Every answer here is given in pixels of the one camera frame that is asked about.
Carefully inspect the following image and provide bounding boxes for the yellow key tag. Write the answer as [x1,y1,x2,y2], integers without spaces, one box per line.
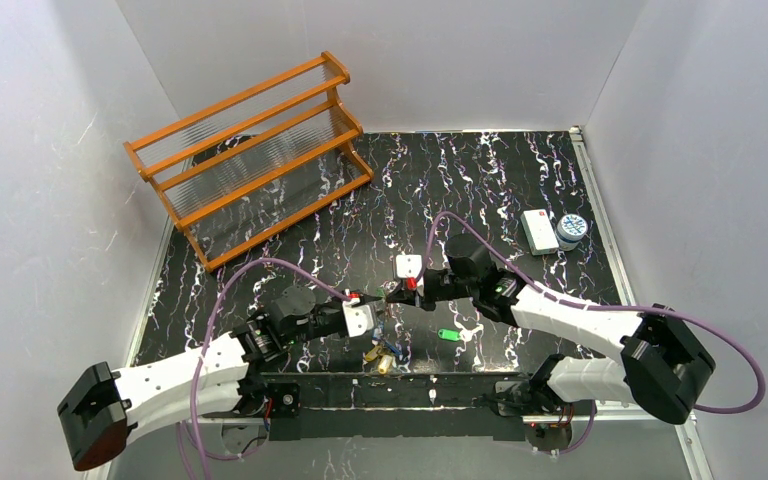
[364,345,396,375]

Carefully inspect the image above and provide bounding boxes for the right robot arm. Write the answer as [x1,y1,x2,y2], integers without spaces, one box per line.
[386,234,716,425]

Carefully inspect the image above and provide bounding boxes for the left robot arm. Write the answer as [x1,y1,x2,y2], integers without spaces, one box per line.
[57,287,381,472]

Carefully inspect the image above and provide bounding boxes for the loose green key tag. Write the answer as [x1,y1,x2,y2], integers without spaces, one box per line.
[437,329,474,342]

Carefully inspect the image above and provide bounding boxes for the white green small box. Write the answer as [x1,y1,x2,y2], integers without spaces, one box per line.
[520,209,559,256]

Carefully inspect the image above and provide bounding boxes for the blue white round tin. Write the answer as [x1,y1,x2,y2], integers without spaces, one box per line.
[555,214,589,251]

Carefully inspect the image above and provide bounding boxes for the orange wooden shelf rack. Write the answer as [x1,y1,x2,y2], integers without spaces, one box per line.
[123,51,374,272]

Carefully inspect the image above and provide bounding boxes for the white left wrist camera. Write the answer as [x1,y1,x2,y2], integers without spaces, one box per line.
[342,290,379,338]

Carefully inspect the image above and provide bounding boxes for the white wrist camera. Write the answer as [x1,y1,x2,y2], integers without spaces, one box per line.
[342,290,379,338]
[394,254,423,290]

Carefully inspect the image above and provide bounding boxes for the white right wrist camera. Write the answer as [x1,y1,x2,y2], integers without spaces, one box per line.
[394,254,423,290]

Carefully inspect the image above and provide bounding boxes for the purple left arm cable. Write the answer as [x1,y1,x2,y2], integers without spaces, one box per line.
[175,258,359,480]

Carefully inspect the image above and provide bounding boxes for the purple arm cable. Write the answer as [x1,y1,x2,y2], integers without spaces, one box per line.
[175,258,359,480]
[420,211,768,458]

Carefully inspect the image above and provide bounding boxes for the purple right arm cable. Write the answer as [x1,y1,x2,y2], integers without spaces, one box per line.
[420,211,768,458]

